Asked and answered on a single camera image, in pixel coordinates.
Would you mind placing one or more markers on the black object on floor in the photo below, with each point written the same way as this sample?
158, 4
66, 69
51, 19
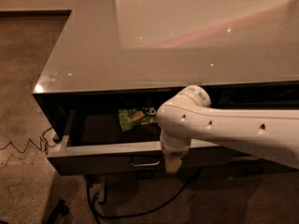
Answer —
60, 209

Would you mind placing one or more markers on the green snack bag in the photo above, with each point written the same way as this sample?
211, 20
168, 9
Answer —
130, 118

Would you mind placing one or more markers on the grey drawer cabinet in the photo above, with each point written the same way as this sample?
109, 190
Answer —
124, 54

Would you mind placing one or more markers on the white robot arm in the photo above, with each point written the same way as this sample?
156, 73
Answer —
272, 135

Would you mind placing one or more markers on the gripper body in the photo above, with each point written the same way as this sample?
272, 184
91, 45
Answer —
175, 152

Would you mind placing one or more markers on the grey drawer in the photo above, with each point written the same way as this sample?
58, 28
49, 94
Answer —
249, 165
94, 144
258, 97

